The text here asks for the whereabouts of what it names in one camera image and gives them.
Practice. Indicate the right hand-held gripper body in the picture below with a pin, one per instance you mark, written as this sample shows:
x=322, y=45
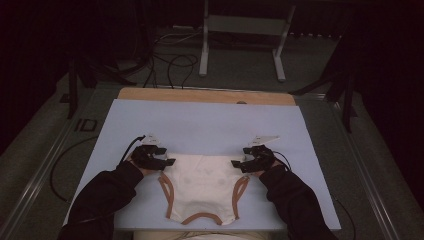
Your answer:
x=261, y=158

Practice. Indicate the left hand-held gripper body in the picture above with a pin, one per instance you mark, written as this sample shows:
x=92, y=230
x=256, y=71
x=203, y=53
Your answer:
x=146, y=156

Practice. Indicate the white baby bodysuit brown trim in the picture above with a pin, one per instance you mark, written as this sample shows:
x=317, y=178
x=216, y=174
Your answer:
x=203, y=186

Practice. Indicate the person's right hand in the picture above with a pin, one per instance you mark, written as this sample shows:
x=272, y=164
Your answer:
x=266, y=171

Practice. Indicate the person's left hand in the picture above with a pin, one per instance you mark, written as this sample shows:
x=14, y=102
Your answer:
x=146, y=172

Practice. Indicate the light blue mat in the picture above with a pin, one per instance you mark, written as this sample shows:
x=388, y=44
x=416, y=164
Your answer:
x=200, y=123

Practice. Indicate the black stand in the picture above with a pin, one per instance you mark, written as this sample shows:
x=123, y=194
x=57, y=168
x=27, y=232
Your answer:
x=72, y=86
x=347, y=100

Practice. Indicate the grey metal stand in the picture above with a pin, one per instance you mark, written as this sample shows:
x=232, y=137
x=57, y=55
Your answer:
x=245, y=25

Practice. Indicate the metal floor rail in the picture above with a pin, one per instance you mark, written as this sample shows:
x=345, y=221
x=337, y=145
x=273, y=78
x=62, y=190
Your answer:
x=36, y=180
x=370, y=186

